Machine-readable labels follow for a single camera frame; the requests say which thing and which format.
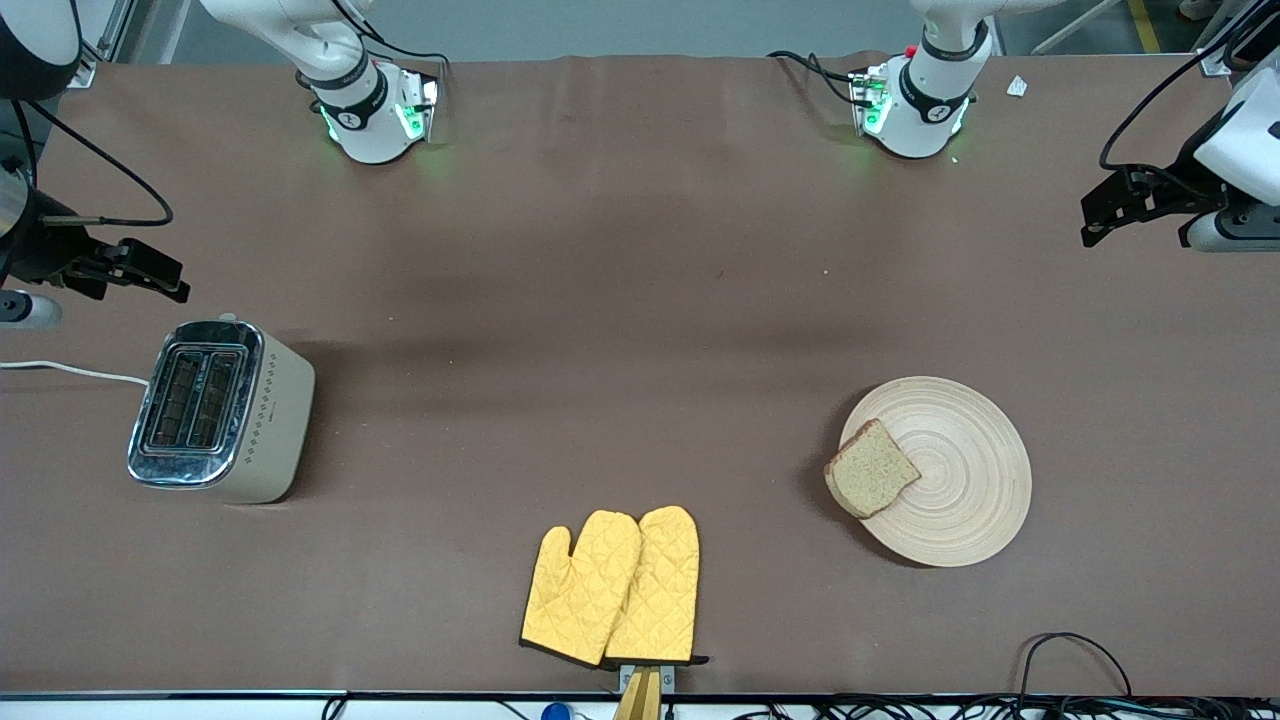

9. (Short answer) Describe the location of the wooden stick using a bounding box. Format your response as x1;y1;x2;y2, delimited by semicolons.
612;668;663;720

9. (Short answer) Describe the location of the yellow quilted oven mitt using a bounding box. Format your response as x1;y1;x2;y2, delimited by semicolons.
520;510;643;669
604;505;709;667

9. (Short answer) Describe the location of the beige chrome two-slot toaster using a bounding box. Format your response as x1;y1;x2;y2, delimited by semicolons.
127;315;317;505

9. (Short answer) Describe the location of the black looped cable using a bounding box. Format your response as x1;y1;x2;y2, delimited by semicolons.
1018;632;1134;699

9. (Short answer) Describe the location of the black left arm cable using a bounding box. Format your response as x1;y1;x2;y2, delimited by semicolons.
1098;0;1280;171

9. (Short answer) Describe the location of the black right base cable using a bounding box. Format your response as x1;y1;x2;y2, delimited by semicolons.
330;0;451;71

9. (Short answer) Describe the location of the white metal bar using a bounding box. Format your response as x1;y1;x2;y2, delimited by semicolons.
1030;0;1126;56

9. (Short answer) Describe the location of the black base cable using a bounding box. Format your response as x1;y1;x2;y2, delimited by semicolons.
768;50;859;106
330;0;451;71

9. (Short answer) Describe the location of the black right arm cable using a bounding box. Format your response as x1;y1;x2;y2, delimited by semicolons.
12;98;174;228

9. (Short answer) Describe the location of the black left base cable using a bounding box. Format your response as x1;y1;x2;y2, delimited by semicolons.
768;50;859;106

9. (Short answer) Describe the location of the brown bread slice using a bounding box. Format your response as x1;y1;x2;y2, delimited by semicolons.
824;418;922;520

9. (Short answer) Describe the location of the aluminium frame profile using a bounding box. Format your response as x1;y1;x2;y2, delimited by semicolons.
1200;0;1266;77
75;0;136;89

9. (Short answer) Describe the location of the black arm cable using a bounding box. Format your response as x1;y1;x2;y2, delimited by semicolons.
1098;0;1280;171
12;98;174;228

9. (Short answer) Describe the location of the brown table cover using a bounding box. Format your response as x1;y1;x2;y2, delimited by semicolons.
0;52;1280;697

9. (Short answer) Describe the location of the round wooden plate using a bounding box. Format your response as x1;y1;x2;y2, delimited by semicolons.
838;376;1033;569

